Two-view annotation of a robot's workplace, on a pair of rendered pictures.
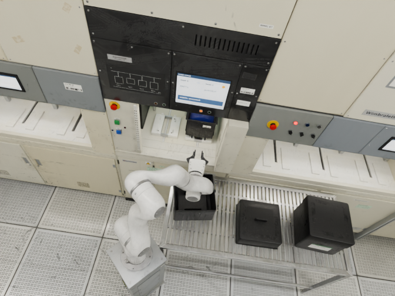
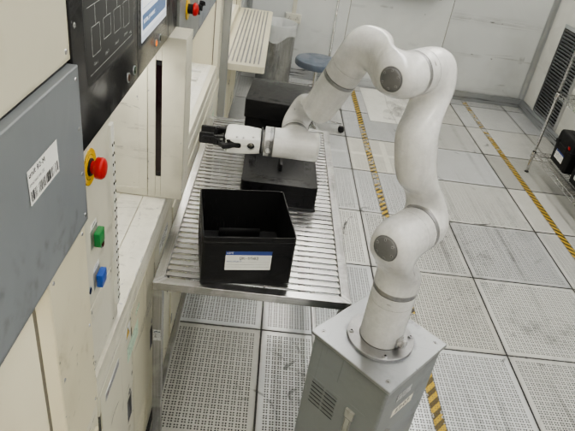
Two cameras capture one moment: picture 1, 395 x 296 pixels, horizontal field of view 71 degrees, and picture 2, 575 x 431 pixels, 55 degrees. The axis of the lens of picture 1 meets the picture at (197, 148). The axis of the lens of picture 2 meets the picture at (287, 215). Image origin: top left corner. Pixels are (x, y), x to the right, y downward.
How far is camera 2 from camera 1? 1.78 m
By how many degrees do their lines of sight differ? 66
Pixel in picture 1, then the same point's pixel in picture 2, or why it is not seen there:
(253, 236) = (311, 176)
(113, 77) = (90, 34)
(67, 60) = (23, 35)
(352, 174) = not seen: hidden behind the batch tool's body
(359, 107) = not seen: outside the picture
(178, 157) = (139, 245)
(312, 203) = (260, 97)
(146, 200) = (443, 52)
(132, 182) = (419, 57)
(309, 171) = not seen: hidden behind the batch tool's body
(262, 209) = (259, 162)
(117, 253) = (388, 370)
